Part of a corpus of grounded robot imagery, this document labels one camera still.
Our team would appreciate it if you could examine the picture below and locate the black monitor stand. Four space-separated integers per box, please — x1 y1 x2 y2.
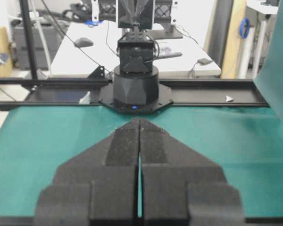
147 23 183 40

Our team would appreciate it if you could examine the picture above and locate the black computer mouse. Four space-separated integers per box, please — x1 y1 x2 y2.
74 37 94 48

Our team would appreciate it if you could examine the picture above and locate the cardboard box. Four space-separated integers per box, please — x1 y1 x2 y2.
0 27 13 77

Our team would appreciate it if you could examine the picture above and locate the white desk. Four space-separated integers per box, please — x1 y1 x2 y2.
51 22 221 79

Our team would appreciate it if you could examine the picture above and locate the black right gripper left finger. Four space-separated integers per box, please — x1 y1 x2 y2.
34 119 140 226

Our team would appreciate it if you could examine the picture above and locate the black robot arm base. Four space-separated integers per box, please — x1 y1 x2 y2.
99 23 173 114

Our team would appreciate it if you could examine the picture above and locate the green backdrop sheet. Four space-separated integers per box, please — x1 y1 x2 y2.
254 0 283 124

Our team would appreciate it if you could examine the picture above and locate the black aluminium frame rail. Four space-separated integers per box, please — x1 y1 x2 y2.
0 78 268 114

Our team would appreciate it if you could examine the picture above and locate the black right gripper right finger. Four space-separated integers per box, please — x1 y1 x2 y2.
140 120 245 226

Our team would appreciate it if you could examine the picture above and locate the black vertical frame post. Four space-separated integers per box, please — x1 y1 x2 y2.
19 0 38 80

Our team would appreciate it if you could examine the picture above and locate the blue tape roll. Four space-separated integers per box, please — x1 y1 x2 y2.
239 17 250 39

